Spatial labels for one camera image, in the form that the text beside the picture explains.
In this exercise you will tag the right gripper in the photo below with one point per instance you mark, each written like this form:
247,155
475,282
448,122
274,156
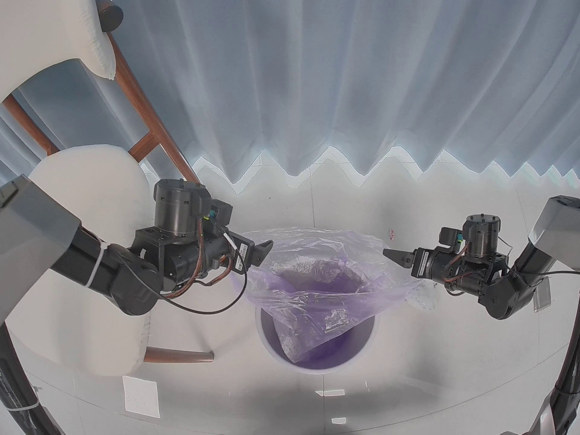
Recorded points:
442,268

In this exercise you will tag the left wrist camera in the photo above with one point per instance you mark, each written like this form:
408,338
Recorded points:
220,213

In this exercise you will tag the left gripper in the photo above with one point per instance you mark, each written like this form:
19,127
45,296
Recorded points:
213,258

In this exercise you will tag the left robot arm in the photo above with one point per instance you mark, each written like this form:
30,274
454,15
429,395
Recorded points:
36,243

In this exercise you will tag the purple plastic bag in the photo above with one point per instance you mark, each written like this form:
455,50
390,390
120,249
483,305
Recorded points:
317,261

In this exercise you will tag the white cushioned wooden chair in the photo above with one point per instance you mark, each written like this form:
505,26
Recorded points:
90,188

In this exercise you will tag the white trash bin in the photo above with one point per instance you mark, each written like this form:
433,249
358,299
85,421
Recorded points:
265,333

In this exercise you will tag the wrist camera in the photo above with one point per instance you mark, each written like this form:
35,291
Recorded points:
448,236
220,213

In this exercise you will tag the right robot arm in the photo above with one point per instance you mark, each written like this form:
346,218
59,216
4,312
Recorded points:
512,288

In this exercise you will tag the crumpled clear plastic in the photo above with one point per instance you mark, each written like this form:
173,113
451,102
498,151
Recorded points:
423,298

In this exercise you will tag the white curtain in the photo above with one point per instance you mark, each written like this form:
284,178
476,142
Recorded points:
317,61

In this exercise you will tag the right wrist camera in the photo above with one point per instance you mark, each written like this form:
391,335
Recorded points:
448,236

